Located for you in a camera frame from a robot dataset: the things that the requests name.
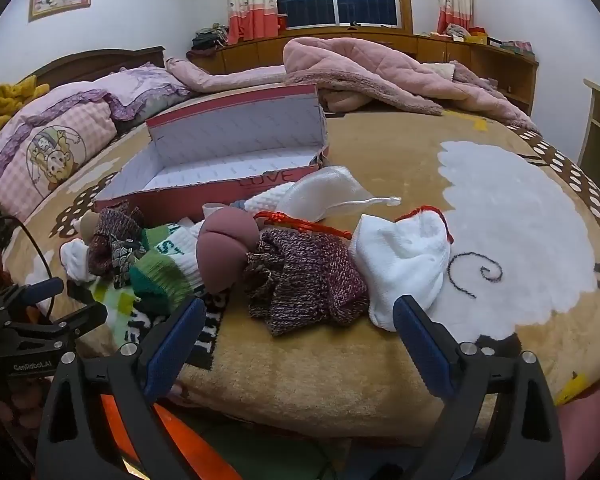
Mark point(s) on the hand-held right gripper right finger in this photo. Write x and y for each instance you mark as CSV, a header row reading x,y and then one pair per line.
x,y
425,347

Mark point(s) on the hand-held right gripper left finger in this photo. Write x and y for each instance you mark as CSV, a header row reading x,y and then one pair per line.
x,y
177,347

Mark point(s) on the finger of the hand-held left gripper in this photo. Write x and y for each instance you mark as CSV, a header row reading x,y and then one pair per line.
x,y
75,322
42,290

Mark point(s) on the green white sock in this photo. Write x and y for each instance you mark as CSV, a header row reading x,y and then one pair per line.
x,y
172,240
162,280

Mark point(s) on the dark patterned sock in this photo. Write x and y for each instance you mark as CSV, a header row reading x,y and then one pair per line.
x,y
127,260

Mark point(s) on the white glove red trim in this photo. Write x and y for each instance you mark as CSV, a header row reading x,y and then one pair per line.
x,y
405,265

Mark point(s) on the small purple knit sock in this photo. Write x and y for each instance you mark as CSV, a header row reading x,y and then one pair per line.
x,y
112,230

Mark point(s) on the large purple knit sock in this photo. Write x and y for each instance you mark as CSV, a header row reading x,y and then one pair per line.
x,y
305,280

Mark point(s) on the white sock bundle grey band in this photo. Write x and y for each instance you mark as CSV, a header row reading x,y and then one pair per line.
x,y
270,199

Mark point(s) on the white sock ball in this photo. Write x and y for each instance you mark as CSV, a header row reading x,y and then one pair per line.
x,y
325,190

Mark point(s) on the red cardboard box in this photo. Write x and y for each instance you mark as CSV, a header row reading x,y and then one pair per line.
x,y
220,160

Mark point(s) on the person's left hand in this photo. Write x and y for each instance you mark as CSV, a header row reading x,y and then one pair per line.
x,y
17,405

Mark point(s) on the yellow tag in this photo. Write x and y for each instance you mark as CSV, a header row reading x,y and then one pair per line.
x,y
572,389

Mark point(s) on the purple ruffled pillow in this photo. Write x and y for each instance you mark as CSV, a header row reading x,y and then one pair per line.
x,y
140,90

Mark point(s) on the wooden headboard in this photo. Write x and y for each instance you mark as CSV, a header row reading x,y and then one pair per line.
x,y
80,62

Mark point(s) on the cream cloth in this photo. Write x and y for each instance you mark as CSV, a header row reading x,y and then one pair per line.
x,y
345,101
437,70

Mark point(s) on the pink rolled duvet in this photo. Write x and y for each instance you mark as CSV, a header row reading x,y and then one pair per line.
x,y
220,77

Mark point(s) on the pink fleece quilt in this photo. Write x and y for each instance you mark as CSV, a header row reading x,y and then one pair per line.
x,y
380,70

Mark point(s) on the pile of dark clothes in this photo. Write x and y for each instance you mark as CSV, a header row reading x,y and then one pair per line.
x,y
207,37

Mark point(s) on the wooden cabinet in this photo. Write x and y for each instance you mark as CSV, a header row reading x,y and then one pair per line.
x,y
260,50

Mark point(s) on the yellow box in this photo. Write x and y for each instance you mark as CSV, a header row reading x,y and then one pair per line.
x,y
477,40

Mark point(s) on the stack of colourful boxes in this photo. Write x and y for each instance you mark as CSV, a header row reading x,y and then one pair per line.
x,y
517,46

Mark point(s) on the small cloth pile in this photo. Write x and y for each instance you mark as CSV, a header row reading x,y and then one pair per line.
x,y
457,31

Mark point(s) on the wide floral curtain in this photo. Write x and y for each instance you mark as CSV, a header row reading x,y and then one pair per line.
x,y
250,5

